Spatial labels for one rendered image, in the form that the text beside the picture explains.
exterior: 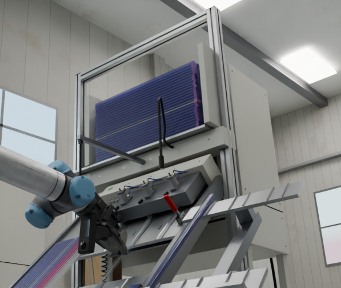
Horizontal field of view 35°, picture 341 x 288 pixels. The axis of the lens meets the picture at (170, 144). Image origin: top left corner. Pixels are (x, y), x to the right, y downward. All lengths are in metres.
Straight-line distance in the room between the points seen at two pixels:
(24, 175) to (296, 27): 8.94
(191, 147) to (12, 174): 0.80
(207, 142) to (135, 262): 0.60
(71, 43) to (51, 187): 7.56
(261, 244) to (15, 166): 1.01
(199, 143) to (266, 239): 0.44
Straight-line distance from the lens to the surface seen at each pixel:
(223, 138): 1.86
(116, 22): 9.39
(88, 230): 1.58
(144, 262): 2.17
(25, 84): 7.91
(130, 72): 9.62
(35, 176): 1.32
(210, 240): 1.99
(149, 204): 1.81
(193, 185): 1.77
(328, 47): 10.78
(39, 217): 1.46
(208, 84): 1.94
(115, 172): 2.14
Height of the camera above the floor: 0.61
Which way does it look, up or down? 23 degrees up
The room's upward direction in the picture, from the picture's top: 3 degrees counter-clockwise
